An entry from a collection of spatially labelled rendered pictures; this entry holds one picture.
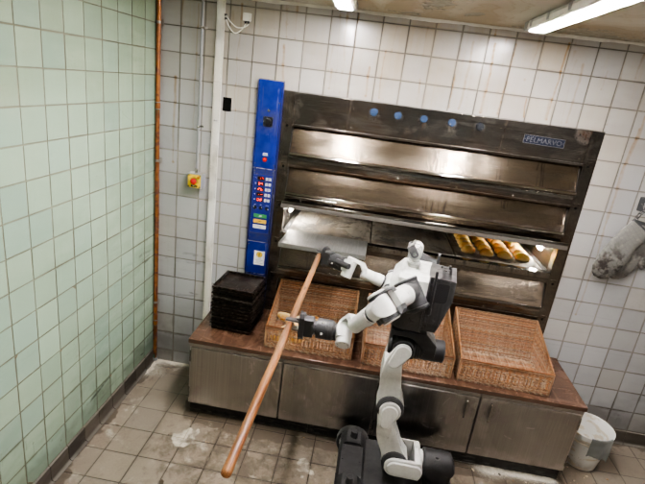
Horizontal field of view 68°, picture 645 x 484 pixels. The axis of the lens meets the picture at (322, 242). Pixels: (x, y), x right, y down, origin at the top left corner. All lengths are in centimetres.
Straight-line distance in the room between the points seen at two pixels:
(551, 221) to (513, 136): 59
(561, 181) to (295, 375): 203
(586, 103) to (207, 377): 284
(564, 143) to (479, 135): 51
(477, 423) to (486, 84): 203
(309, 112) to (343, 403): 184
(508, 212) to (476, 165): 37
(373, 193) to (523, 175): 93
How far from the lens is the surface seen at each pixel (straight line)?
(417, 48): 308
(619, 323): 378
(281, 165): 317
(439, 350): 250
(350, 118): 310
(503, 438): 335
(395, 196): 315
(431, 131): 311
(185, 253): 354
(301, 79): 311
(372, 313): 188
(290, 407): 323
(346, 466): 294
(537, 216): 333
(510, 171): 321
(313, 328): 206
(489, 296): 342
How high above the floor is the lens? 219
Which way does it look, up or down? 19 degrees down
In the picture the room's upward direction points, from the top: 7 degrees clockwise
